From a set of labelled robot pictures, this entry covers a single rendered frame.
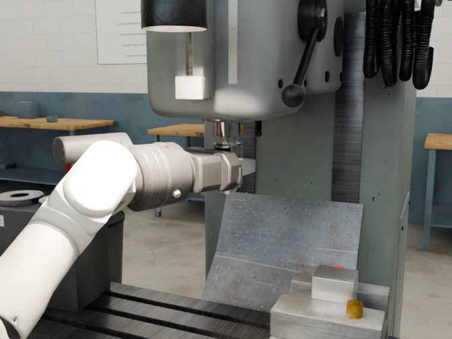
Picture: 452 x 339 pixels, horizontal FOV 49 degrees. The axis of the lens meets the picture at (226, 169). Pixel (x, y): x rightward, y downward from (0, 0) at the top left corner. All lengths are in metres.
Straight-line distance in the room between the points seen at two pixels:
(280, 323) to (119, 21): 5.48
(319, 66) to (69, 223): 0.47
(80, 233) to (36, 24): 6.31
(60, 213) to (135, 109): 5.36
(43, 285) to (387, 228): 0.78
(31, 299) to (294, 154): 0.74
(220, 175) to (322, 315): 0.24
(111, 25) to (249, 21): 5.46
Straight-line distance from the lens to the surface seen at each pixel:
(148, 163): 0.63
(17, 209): 1.00
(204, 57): 0.64
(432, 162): 4.15
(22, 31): 6.98
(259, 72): 0.65
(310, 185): 1.13
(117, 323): 0.94
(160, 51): 0.71
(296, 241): 1.12
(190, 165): 0.67
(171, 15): 0.53
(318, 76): 0.83
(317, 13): 0.74
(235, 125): 0.74
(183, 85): 0.65
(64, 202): 0.55
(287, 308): 0.72
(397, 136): 1.08
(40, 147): 6.89
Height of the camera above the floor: 1.37
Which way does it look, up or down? 10 degrees down
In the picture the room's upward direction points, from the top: straight up
